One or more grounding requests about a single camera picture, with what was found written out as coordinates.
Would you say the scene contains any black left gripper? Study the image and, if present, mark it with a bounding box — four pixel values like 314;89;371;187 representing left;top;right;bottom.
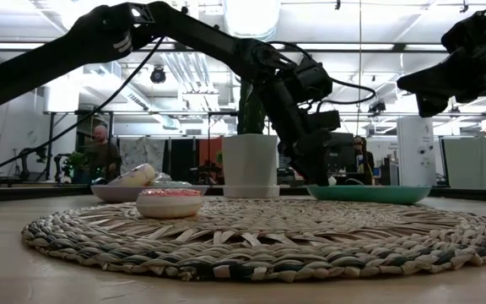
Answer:
263;78;332;187

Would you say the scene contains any large mint frosted donut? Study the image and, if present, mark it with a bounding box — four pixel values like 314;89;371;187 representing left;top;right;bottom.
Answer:
154;180;193;188

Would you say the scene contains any pink sprinkled donut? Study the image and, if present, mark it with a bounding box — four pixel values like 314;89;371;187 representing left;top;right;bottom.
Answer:
135;188;204;220

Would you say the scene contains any large purple frosted donut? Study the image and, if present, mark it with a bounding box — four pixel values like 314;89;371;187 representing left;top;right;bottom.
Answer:
107;163;157;187

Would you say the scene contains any black computer monitor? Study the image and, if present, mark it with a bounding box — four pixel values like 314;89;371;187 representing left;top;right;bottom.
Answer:
330;132;357;173

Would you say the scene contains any person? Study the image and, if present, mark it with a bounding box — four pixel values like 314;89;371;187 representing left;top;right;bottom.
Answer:
86;125;122;183
352;135;375;186

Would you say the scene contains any white hexagonal plant pot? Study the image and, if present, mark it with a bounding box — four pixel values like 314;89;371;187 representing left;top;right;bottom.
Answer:
221;133;281;198

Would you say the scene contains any white column cabinet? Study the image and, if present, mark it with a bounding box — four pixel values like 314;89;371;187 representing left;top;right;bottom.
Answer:
397;116;436;187

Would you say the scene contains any teal plate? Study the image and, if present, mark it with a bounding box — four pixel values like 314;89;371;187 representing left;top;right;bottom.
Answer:
306;184;433;206

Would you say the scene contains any grey partition panel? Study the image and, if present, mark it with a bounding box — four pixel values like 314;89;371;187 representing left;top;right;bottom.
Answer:
441;137;486;190

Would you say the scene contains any round woven straw placemat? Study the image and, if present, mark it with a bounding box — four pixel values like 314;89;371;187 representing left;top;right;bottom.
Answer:
21;198;486;283

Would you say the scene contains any patterned grey curtain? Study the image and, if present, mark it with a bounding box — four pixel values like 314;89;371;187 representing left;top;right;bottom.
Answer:
118;137;166;174

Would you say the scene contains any lilac plate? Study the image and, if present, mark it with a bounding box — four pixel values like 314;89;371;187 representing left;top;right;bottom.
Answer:
90;184;210;204

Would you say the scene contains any small green potted plant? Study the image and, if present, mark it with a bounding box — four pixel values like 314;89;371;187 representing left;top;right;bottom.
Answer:
62;151;90;183

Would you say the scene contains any black overhead frame beam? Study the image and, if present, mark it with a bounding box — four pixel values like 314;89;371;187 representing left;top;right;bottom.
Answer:
0;41;446;54

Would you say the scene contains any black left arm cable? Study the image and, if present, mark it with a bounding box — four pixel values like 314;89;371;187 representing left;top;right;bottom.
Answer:
267;40;378;106

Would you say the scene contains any thin black slack cable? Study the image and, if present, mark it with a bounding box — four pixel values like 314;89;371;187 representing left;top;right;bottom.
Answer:
0;36;166;174

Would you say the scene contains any black aluminium table frame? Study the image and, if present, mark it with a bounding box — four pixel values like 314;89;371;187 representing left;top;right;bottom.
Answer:
0;184;486;204

